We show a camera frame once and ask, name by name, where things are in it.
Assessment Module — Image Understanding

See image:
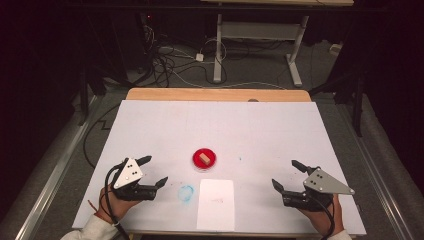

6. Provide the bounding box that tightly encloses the person's right hand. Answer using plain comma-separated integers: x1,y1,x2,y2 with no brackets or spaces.
299,194,345,236

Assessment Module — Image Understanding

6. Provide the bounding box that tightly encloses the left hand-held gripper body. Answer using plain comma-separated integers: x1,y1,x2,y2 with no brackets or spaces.
112,157,158,202

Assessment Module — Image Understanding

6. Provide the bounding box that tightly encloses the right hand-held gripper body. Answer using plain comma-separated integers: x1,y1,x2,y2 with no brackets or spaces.
282,166,356,212

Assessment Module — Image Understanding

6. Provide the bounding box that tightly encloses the red wrist string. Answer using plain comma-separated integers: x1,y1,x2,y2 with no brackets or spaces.
87,199,101,215

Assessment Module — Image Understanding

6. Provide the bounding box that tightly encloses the black floor cable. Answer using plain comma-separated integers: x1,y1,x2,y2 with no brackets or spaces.
82,104,121,169

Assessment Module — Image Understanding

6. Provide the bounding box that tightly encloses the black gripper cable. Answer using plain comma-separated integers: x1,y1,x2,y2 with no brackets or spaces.
104,162,131,240
312,195,336,240

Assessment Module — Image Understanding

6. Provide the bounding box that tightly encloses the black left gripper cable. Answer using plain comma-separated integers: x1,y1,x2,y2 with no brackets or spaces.
104,162,131,240

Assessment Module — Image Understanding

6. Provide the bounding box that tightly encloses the white paper card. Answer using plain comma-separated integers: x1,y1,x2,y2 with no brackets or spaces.
196,178,236,232

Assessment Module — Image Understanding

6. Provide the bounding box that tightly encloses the tangle of floor cables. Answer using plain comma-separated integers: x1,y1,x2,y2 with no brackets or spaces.
139,24,288,90

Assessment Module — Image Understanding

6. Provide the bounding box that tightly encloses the white metal desk frame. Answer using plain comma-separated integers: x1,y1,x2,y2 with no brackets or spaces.
201,0,355,88

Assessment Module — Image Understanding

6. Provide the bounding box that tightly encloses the person's left hand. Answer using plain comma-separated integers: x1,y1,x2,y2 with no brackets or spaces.
97,186,143,223

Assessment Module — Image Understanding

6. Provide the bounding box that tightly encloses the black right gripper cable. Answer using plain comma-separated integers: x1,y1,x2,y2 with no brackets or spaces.
312,195,336,240

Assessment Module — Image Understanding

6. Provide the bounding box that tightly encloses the red round dish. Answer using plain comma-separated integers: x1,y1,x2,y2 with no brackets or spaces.
191,147,217,171

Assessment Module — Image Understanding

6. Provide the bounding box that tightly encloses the aluminium floor rail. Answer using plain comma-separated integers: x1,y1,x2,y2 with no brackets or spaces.
13,94,101,240
336,103,418,240

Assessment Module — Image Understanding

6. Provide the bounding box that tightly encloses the large white board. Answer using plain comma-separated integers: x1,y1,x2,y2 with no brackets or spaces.
72,99,367,236

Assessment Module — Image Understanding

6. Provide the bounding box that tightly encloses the wooden table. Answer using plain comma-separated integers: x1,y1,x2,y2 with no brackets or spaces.
125,87,312,103

